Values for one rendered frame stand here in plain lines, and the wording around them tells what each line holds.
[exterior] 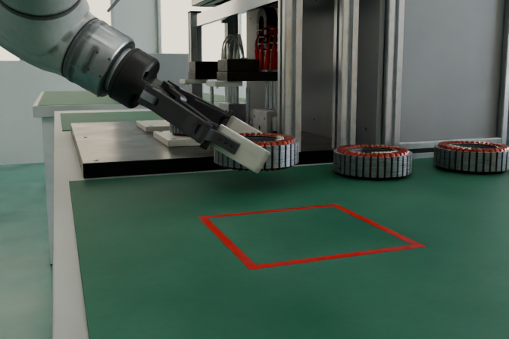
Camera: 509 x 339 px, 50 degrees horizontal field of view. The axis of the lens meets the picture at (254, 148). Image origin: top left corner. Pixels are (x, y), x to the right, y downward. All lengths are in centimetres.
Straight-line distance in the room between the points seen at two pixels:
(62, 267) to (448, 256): 31
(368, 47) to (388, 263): 57
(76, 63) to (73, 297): 38
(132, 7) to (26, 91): 133
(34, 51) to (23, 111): 501
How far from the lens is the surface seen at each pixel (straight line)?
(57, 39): 72
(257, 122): 107
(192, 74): 125
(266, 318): 34
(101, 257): 46
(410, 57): 97
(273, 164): 67
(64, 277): 43
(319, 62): 111
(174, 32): 584
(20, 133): 575
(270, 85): 106
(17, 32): 72
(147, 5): 582
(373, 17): 95
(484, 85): 107
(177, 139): 94
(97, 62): 71
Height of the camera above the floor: 90
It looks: 8 degrees down
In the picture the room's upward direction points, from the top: straight up
